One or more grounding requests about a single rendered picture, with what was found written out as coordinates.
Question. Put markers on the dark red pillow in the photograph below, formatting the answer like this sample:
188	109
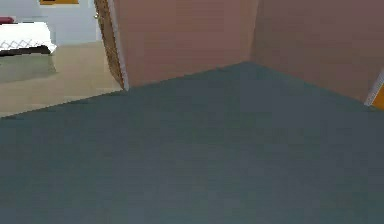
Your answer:
6	20

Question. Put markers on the orange room door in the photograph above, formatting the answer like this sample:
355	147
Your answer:
379	98

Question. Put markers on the yellow framed picture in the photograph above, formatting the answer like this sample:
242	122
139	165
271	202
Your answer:
58	1

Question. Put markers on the brown wooden room door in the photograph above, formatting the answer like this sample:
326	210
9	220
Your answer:
109	43

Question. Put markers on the white bed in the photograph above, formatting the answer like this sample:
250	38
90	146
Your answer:
23	36

